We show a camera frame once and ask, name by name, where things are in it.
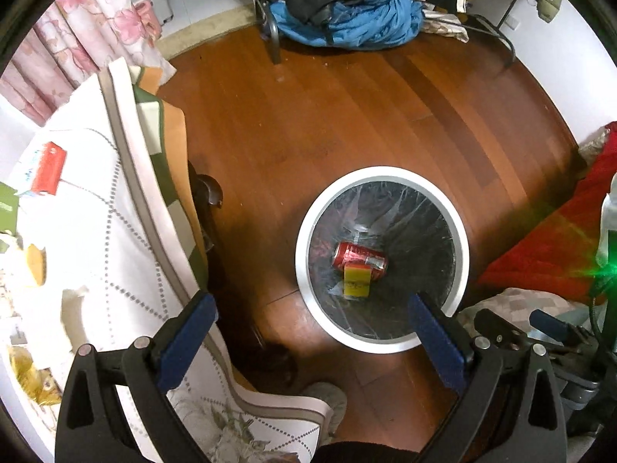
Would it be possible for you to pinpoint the red blanket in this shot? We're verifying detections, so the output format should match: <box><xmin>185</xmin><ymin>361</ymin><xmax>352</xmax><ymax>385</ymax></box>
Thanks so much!
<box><xmin>477</xmin><ymin>122</ymin><xmax>616</xmax><ymax>303</ymax></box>

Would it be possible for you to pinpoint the red soda can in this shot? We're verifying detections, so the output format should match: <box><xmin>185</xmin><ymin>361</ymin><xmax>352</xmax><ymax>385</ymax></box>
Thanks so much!
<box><xmin>332</xmin><ymin>242</ymin><xmax>388</xmax><ymax>272</ymax></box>

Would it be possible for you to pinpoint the pink floral curtain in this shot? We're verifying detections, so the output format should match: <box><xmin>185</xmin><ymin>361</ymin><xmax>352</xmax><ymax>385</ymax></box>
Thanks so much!
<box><xmin>1</xmin><ymin>0</ymin><xmax>176</xmax><ymax>127</ymax></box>

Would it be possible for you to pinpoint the checked grey cushion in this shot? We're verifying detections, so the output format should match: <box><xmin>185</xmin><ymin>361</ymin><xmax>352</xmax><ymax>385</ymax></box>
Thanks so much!
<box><xmin>456</xmin><ymin>287</ymin><xmax>591</xmax><ymax>344</ymax></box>

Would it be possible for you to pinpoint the white patterned tablecloth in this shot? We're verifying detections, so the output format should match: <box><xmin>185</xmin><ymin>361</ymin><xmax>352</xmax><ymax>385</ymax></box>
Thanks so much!
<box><xmin>13</xmin><ymin>60</ymin><xmax>332</xmax><ymax>462</ymax></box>

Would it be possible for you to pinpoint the grey slipper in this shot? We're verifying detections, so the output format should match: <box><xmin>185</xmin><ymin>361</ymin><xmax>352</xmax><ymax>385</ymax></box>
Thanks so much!
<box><xmin>301</xmin><ymin>382</ymin><xmax>347</xmax><ymax>439</ymax></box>

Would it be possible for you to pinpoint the green paper card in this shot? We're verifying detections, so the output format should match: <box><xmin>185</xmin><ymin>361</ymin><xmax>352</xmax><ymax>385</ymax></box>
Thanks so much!
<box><xmin>0</xmin><ymin>183</ymin><xmax>19</xmax><ymax>235</ymax></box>

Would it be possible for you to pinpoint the white round trash bin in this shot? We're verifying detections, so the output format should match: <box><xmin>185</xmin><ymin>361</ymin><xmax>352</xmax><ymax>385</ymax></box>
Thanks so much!
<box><xmin>295</xmin><ymin>166</ymin><xmax>470</xmax><ymax>354</ymax></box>

